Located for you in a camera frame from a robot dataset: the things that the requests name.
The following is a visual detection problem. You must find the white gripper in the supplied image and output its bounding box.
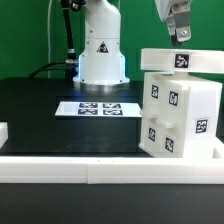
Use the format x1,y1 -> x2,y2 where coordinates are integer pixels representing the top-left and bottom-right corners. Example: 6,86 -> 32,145
155,0 -> 192,46

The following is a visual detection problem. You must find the white cabinet top block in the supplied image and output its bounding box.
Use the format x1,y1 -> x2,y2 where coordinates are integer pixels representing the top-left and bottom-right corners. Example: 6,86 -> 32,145
140,48 -> 224,74

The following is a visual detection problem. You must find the white cabinet door panel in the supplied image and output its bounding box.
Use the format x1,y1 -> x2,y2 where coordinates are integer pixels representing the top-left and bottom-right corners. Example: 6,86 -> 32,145
158,81 -> 185,157
140,73 -> 165,150

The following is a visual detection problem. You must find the white cabinet body box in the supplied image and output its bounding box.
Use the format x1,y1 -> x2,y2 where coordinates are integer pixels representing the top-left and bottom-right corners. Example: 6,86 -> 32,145
139,72 -> 222,159

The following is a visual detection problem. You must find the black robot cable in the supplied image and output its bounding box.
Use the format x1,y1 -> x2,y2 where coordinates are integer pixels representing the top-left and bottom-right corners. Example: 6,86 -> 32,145
27,0 -> 80,80

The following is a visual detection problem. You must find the white thin cable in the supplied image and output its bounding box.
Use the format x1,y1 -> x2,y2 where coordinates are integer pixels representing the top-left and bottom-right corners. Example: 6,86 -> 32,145
46,0 -> 54,80

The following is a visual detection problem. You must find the white marker base plate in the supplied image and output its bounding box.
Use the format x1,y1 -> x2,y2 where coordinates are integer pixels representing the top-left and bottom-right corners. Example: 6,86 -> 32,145
55,101 -> 140,118

